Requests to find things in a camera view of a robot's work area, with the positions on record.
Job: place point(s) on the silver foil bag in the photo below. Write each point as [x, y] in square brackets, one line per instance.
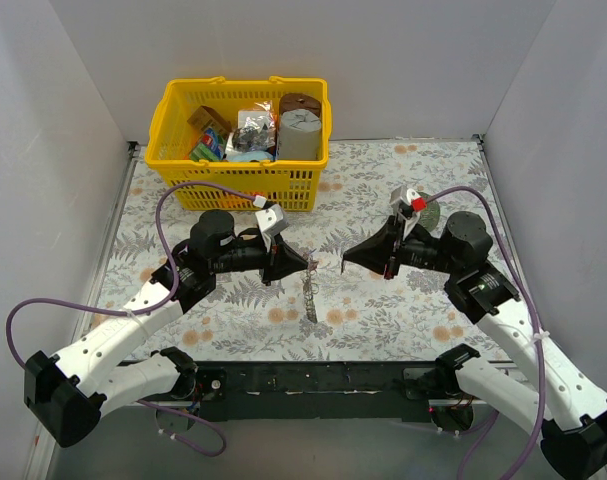
[255, 131]

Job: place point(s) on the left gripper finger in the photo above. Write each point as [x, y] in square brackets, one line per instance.
[279, 271]
[282, 251]

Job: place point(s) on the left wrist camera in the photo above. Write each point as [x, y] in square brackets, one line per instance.
[271, 221]

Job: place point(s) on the yellow plastic basket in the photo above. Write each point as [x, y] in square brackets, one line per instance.
[291, 183]

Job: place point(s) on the green woven ball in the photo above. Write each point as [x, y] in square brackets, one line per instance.
[430, 216]

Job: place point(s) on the brown cardboard box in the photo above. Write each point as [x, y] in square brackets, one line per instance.
[205, 117]

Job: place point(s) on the metal ring disc with keyrings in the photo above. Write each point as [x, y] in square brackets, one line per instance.
[309, 288]

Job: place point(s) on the floral patterned mat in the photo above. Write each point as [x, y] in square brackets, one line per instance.
[340, 311]

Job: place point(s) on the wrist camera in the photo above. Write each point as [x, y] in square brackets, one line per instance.
[271, 221]
[407, 205]

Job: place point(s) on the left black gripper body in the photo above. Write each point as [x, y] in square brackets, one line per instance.
[269, 261]

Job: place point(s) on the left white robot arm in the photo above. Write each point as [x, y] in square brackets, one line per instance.
[71, 390]

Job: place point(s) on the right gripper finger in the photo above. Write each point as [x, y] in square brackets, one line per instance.
[383, 240]
[373, 260]

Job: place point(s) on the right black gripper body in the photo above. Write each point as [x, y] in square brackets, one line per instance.
[393, 252]

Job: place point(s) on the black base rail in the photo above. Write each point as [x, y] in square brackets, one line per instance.
[411, 392]

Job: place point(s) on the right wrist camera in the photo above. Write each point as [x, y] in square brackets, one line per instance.
[407, 205]

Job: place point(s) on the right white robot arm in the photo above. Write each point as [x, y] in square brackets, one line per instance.
[566, 412]

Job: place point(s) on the green snack packet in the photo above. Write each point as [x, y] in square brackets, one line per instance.
[210, 146]

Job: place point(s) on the brown cylinder roll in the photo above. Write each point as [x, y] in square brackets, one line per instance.
[296, 101]

